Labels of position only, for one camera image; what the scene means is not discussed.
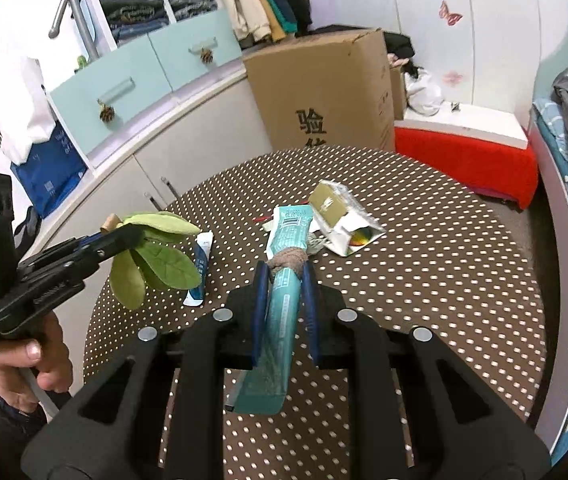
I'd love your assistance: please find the teal drawer cabinet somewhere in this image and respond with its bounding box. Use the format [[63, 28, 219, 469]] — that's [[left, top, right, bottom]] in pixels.
[[50, 9, 241, 154]]

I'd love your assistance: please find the red bench with white top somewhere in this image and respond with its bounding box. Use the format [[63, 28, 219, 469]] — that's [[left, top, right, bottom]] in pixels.
[[395, 101, 538, 209]]

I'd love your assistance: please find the green artificial leaf sprig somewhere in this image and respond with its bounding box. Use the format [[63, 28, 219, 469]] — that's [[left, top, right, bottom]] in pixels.
[[100, 211, 201, 310]]

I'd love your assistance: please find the person's left hand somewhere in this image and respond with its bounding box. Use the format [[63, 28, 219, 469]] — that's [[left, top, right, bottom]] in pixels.
[[0, 311, 74, 413]]

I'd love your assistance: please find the brown polka dot tablecloth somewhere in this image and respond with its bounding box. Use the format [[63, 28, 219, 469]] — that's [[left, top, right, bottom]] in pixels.
[[83, 145, 550, 480]]

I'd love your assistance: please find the teal toothpaste tube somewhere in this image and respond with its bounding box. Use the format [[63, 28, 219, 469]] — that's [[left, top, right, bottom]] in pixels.
[[225, 205, 313, 415]]

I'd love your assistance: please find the blue shopping bag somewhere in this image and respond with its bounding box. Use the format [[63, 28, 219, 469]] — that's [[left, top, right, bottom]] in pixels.
[[10, 122, 87, 219]]

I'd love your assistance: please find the metal stair handrail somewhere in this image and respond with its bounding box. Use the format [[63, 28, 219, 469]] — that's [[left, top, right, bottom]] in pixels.
[[48, 0, 99, 62]]

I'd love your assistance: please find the white cubby shelf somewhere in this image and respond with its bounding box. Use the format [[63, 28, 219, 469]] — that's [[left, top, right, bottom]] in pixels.
[[78, 0, 220, 57]]

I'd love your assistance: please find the small blue white tube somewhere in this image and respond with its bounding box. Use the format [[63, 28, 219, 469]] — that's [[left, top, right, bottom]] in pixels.
[[183, 231, 214, 308]]

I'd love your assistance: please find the white carton with foil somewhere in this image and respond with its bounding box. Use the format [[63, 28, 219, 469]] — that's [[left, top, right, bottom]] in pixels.
[[309, 180, 386, 257]]

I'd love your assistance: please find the large cardboard box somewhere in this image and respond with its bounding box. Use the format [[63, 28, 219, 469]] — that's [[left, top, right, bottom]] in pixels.
[[244, 29, 395, 152]]

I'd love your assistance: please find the white plastic bag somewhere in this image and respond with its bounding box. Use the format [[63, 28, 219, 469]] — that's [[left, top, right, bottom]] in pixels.
[[404, 68, 444, 116]]

